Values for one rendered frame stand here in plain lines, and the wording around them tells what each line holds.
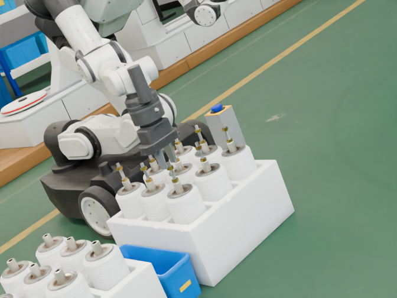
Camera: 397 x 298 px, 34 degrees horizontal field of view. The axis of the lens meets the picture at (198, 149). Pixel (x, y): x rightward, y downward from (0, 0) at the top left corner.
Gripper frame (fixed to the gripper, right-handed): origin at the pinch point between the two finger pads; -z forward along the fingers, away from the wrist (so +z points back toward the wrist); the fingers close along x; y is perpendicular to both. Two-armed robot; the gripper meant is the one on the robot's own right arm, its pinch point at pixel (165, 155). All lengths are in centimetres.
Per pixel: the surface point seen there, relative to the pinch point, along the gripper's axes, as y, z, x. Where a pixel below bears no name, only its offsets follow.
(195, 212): 4.7, -16.7, 1.4
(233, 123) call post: -16.2, -10.6, -41.4
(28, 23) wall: -862, 3, -456
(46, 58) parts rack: -480, -17, -247
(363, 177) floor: 19, -36, -53
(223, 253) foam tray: 7.8, -30.3, 0.4
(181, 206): 3.2, -13.3, 3.8
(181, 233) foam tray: 3.8, -19.2, 7.9
